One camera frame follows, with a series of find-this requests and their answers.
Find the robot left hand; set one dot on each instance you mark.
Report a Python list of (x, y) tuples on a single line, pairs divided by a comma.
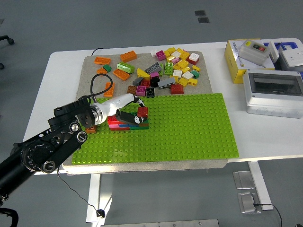
[(114, 105)]

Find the small red toy brick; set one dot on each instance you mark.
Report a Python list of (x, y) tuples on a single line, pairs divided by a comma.
[(142, 112)]

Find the brown and orange toy brick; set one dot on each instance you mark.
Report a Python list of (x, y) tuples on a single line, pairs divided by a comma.
[(91, 130)]

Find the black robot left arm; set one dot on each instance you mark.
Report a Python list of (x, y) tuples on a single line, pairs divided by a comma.
[(47, 146)]

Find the long orange toy brick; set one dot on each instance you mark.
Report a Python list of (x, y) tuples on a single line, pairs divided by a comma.
[(109, 92), (121, 74), (102, 60), (128, 56)]

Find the flat blue toy brick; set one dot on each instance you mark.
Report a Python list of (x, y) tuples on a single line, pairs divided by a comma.
[(123, 125)]

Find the flat red toy brick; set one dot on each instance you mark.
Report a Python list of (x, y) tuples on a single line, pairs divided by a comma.
[(119, 128)]

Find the small grey sloped toy brick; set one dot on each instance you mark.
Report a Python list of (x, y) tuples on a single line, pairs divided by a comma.
[(138, 81)]

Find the flat green toy brick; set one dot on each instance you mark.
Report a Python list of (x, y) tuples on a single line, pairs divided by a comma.
[(139, 127)]

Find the flat brown toy brick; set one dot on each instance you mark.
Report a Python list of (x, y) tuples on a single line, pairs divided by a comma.
[(145, 124)]

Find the small orange toy brick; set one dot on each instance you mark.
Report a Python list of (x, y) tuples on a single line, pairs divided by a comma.
[(101, 71)]

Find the small dark green toy brick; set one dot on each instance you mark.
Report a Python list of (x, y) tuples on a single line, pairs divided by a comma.
[(195, 74), (107, 68)]

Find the black toy brick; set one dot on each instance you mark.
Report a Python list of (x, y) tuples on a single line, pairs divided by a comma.
[(150, 92), (154, 82)]

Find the long lime green toy brick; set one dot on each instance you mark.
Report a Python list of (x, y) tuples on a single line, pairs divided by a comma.
[(126, 67)]

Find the yellow curved toy brick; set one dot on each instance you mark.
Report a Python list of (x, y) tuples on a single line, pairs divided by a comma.
[(143, 74)]

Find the small magenta toy brick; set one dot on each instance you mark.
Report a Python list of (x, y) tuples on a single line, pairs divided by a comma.
[(154, 75)]

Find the grey toy brick with holes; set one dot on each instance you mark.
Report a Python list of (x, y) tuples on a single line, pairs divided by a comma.
[(153, 67)]

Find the long grey toy brick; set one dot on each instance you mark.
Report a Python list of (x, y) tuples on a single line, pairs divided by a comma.
[(166, 82)]

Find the thin green toy brick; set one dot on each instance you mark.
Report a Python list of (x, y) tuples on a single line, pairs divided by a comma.
[(161, 69)]

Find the small white toy piece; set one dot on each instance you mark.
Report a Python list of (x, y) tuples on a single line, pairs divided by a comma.
[(153, 52)]

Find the green studded baseplate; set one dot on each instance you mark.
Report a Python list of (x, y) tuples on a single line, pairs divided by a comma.
[(177, 130)]

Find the white toy brick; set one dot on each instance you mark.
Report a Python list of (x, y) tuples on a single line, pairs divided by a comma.
[(193, 56), (177, 73), (175, 54), (187, 75)]

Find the light pink toy brick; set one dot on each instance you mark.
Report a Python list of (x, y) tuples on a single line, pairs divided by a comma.
[(175, 60)]

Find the grey-brown mat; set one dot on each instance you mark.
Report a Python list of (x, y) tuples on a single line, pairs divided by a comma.
[(204, 80)]

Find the white table leg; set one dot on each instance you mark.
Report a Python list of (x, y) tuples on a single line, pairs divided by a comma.
[(260, 184), (93, 196)]

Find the black chair caster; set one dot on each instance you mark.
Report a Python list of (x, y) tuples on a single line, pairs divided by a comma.
[(1, 66)]

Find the dark floor cover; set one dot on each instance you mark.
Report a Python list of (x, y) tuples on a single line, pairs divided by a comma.
[(200, 13), (203, 20)]

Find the yellow cardboard box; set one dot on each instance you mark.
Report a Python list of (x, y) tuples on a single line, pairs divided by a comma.
[(233, 61)]

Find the long metal floor plate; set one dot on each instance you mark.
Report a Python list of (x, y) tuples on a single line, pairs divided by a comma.
[(161, 223)]

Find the black chair leg with caster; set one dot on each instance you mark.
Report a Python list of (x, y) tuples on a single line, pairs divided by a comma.
[(6, 39)]

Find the black curved tube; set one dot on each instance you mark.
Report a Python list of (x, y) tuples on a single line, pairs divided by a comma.
[(16, 216)]

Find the white box flap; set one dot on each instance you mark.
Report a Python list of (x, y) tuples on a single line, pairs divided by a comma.
[(274, 53)]

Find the grey box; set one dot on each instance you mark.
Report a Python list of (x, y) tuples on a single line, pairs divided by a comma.
[(280, 64)]

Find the white push button switch box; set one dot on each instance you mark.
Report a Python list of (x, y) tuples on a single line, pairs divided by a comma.
[(251, 53)]

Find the white enclosure with clear lid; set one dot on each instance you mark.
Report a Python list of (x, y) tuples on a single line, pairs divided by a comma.
[(272, 104)]

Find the white wall socket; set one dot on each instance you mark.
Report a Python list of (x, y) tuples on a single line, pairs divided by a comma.
[(293, 58)]

